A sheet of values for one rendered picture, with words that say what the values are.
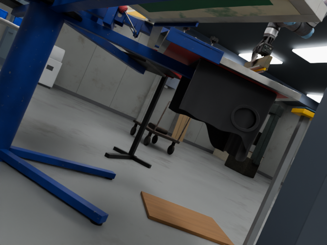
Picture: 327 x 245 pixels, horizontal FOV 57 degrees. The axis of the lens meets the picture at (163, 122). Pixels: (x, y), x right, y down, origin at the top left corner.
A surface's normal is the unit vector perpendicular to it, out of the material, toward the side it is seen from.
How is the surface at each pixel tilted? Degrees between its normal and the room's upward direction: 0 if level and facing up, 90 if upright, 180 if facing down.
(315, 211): 90
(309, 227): 90
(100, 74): 90
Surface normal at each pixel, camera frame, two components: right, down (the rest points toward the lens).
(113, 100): 0.33, 0.16
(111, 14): 0.11, 0.07
